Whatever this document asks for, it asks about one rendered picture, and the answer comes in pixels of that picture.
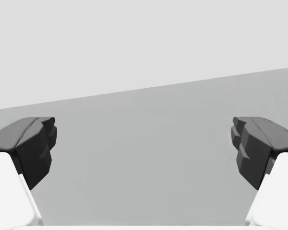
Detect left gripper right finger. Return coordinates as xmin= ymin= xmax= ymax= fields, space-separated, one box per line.
xmin=230 ymin=116 xmax=288 ymax=226

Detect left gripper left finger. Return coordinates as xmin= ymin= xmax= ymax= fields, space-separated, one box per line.
xmin=0 ymin=116 xmax=58 ymax=226

